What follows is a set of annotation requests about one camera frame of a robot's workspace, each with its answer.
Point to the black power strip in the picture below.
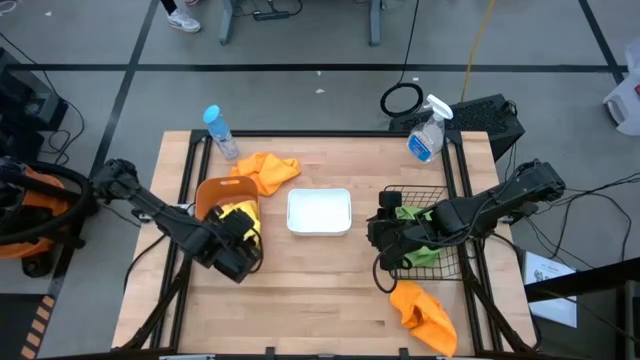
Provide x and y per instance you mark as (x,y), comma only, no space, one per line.
(270,15)

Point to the clear bottle with blue cap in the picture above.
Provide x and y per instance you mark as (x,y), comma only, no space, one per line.
(220,127)

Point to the black side table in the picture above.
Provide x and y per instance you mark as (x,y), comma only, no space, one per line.
(600,320)

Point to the clear spray bottle white trigger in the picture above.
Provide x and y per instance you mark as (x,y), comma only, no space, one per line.
(425,140)

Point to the orange black shop vacuum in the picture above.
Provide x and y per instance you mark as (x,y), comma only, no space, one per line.
(35,200)

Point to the white printed paper sheet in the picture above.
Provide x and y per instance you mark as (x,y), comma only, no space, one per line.
(545,272)

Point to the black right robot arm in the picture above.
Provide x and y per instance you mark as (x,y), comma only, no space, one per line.
(500,200)

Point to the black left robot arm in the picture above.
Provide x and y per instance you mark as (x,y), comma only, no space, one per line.
(160,212)

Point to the black equipment box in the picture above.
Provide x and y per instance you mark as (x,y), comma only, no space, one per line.
(25,100)

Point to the white plastic basket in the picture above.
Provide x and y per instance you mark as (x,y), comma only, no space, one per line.
(319,212)

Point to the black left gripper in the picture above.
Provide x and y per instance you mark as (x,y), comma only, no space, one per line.
(237,255)

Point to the orange plastic basket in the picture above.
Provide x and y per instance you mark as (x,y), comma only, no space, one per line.
(225,192)

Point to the orange microfiber towel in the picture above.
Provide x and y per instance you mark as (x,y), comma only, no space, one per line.
(425,315)
(267,172)

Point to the black aluminium table frame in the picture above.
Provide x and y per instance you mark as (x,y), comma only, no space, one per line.
(350,133)

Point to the black perforated computer case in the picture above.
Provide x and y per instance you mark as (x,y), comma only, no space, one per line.
(480,117)

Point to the person's shoe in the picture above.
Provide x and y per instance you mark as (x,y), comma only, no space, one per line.
(184,21)

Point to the person's leg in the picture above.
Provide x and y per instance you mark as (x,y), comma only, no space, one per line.
(168,6)

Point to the black yellow striped floor mat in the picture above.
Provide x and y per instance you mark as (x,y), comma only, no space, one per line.
(37,327)

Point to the grey desk leg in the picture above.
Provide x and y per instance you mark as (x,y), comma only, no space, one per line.
(375,25)
(227,25)

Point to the white plastic container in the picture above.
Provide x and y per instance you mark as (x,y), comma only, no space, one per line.
(625,100)

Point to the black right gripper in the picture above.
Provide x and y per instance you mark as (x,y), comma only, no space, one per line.
(385,235)

